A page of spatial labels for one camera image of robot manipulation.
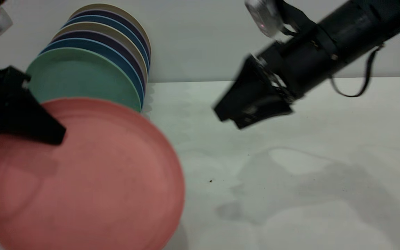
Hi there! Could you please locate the dark purple plate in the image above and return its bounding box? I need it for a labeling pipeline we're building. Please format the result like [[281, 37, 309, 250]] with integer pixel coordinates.
[[69, 9, 151, 60], [50, 30, 148, 94]]

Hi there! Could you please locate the pink plate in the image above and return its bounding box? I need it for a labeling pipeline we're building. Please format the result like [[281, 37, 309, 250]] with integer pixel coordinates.
[[0, 97, 186, 250]]

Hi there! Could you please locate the blue plate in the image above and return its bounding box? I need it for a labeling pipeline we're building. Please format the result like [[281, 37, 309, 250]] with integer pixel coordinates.
[[40, 37, 145, 109], [63, 15, 151, 73]]

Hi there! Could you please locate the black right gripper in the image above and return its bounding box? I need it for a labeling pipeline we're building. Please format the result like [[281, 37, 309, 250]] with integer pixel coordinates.
[[213, 42, 305, 130]]

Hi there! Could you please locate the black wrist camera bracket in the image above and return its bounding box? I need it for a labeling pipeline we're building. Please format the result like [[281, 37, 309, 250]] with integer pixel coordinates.
[[278, 0, 317, 37]]

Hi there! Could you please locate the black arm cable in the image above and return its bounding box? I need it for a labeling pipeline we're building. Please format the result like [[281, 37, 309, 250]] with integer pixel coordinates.
[[330, 43, 385, 98]]

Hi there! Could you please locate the beige plate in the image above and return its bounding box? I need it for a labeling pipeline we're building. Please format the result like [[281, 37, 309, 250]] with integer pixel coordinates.
[[53, 22, 149, 84], [70, 3, 152, 56]]

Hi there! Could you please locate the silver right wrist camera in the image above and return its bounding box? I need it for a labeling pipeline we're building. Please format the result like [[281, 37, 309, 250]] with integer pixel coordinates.
[[244, 0, 284, 38]]

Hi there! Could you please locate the green plate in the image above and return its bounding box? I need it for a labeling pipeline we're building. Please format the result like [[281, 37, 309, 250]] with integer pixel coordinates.
[[26, 48, 142, 113]]

